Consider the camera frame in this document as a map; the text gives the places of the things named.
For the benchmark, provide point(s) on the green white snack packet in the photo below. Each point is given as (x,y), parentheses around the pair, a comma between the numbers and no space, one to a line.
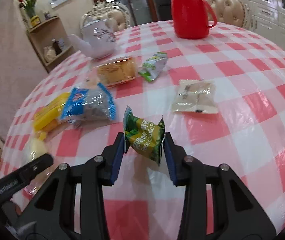
(152,67)

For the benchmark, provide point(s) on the green garlic pea packet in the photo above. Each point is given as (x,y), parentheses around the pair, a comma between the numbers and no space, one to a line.
(143,136)

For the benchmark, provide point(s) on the red thermos jug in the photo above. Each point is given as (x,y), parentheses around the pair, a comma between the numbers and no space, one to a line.
(192,19)

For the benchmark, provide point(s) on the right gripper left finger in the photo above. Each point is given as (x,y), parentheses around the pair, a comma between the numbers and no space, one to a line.
(69,205)

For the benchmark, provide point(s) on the beige tufted chair middle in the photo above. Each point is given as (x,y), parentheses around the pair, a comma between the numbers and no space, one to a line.
(116,11)

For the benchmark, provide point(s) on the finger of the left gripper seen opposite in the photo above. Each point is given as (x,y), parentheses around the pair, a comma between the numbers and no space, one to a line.
(20,178)

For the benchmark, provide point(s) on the white floral teapot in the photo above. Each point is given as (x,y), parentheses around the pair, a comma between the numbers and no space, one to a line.
(98,39)

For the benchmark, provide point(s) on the beige tufted chair far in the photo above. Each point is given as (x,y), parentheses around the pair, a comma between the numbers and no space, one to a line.
(232,12)

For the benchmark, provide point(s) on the yellow jar on shelf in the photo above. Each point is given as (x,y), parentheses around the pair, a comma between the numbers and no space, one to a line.
(35,20)

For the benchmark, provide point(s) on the wooden corner shelf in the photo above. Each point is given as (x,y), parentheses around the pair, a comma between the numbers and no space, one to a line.
(50,42)

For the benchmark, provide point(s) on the red white checkered tablecloth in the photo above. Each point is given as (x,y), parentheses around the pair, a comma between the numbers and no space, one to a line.
(248,133)

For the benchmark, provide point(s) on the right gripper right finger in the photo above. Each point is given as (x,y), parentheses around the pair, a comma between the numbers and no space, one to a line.
(217,204)

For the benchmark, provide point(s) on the blue silver snack packet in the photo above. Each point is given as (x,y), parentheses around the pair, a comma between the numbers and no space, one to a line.
(89,104)

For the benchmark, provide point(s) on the yellow snack packet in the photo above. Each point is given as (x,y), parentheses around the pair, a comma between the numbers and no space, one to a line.
(48,117)

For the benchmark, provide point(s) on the clear pastry snack packet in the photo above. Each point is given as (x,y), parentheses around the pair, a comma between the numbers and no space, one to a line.
(195,96)

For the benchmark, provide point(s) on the orange bread snack packet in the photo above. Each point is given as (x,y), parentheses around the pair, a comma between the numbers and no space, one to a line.
(117,71)

